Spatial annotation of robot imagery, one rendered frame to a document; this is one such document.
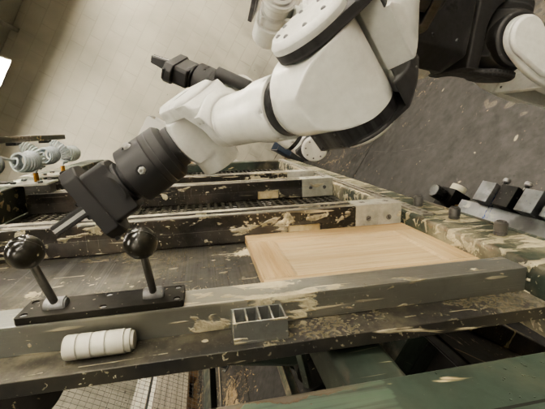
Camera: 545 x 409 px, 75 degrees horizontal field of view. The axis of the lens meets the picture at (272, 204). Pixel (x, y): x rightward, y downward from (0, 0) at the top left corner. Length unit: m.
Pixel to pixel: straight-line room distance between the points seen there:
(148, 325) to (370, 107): 0.37
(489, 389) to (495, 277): 0.31
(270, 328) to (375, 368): 0.14
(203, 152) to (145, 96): 5.42
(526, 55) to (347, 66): 0.63
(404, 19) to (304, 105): 0.12
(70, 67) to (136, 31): 1.09
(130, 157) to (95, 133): 5.56
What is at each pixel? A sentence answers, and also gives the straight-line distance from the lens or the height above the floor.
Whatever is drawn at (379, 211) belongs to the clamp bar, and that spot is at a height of 0.96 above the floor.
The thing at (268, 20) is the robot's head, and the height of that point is 1.42.
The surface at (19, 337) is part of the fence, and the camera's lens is 0.55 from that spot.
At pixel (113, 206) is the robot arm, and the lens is 0.56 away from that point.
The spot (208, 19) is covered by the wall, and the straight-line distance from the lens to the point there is 6.05.
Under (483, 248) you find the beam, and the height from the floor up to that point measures 0.90.
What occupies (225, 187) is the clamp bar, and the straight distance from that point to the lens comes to 1.31.
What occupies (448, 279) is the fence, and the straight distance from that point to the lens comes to 0.61.
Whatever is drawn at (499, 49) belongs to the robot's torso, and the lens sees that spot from 0.92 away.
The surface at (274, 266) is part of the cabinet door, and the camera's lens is 0.65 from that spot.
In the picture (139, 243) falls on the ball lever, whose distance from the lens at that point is 0.42.
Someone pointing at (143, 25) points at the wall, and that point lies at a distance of 6.07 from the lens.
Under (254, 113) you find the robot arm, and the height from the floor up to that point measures 1.40.
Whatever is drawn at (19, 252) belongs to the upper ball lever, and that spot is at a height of 1.55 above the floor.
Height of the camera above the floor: 1.44
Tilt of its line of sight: 15 degrees down
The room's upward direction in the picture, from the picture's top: 63 degrees counter-clockwise
